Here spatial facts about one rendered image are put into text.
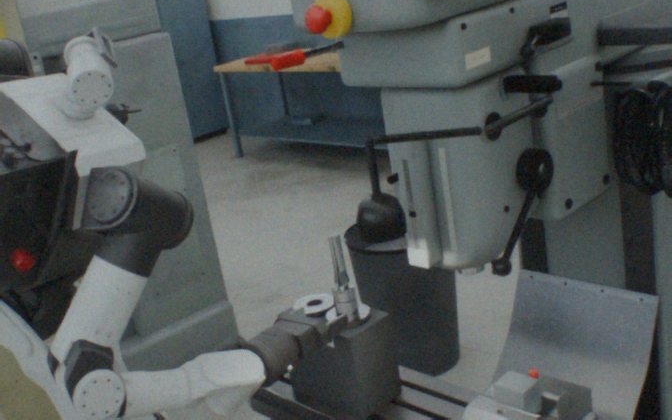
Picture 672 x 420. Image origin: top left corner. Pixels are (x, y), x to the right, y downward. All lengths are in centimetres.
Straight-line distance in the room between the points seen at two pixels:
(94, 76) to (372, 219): 48
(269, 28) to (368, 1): 712
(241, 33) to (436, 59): 744
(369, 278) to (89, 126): 220
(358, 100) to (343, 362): 599
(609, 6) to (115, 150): 88
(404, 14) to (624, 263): 83
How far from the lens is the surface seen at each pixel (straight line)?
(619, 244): 172
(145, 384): 135
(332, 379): 171
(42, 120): 137
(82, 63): 133
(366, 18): 112
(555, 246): 180
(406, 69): 122
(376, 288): 342
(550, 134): 139
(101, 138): 136
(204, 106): 874
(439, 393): 176
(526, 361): 184
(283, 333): 149
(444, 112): 125
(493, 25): 123
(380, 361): 169
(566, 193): 144
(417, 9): 110
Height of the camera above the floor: 187
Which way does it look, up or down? 17 degrees down
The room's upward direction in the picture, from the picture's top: 10 degrees counter-clockwise
